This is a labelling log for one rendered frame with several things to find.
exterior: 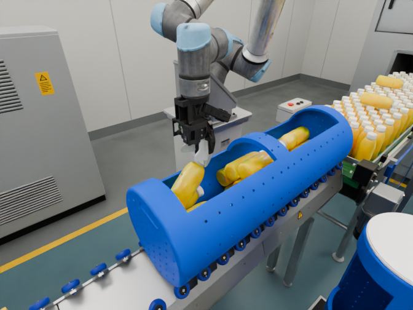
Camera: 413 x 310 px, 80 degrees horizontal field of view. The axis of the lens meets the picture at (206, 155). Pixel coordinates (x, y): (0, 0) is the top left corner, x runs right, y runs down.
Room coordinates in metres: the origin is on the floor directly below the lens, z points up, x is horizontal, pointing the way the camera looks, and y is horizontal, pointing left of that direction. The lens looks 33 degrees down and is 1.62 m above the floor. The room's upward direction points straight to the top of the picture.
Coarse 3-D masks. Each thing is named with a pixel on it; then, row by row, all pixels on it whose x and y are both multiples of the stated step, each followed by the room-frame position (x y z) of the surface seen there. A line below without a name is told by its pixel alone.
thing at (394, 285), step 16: (368, 256) 0.43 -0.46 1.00; (352, 272) 0.56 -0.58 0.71; (368, 272) 0.40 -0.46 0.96; (384, 272) 0.37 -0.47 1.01; (336, 288) 0.54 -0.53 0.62; (352, 288) 0.56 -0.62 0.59; (368, 288) 0.55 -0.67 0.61; (384, 288) 0.36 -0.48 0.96; (400, 288) 0.34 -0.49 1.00; (336, 304) 0.56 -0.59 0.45; (352, 304) 0.55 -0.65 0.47; (368, 304) 0.53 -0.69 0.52; (384, 304) 0.50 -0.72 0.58; (400, 304) 0.32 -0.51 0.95
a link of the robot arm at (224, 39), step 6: (216, 30) 0.67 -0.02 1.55; (222, 30) 0.69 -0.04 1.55; (216, 36) 0.63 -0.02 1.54; (222, 36) 0.66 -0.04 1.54; (228, 36) 0.69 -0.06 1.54; (216, 42) 0.62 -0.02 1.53; (222, 42) 0.64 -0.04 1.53; (228, 42) 0.67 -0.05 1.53; (222, 48) 0.64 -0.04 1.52; (228, 48) 0.67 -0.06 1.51; (222, 54) 0.65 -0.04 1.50; (228, 54) 0.70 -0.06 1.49; (216, 60) 0.64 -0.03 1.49
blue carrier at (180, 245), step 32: (288, 128) 1.06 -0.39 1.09; (320, 128) 0.98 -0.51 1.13; (224, 160) 0.78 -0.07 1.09; (288, 160) 0.63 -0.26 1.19; (320, 160) 0.71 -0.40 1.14; (128, 192) 0.49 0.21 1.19; (160, 192) 0.44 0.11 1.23; (224, 192) 0.47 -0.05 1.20; (256, 192) 0.51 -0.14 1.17; (288, 192) 0.58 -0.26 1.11; (160, 224) 0.37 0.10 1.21; (192, 224) 0.38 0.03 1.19; (224, 224) 0.41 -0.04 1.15; (256, 224) 0.48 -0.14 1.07; (160, 256) 0.38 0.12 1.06; (192, 256) 0.34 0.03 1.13
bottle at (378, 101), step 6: (366, 96) 1.39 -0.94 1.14; (372, 96) 1.37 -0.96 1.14; (378, 96) 1.36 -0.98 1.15; (384, 96) 1.35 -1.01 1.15; (360, 102) 1.41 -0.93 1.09; (366, 102) 1.38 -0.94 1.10; (372, 102) 1.35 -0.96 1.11; (378, 102) 1.33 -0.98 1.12; (384, 102) 1.31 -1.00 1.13; (390, 102) 1.30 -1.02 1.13; (384, 108) 1.31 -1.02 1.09
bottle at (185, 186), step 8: (184, 168) 0.58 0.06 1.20; (192, 168) 0.57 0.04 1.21; (200, 168) 0.57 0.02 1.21; (184, 176) 0.55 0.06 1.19; (192, 176) 0.55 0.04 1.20; (200, 176) 0.56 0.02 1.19; (176, 184) 0.55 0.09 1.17; (184, 184) 0.54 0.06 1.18; (192, 184) 0.54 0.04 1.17; (176, 192) 0.53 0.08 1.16; (184, 192) 0.53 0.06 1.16; (192, 192) 0.53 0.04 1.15; (184, 200) 0.52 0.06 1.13; (184, 208) 0.52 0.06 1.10
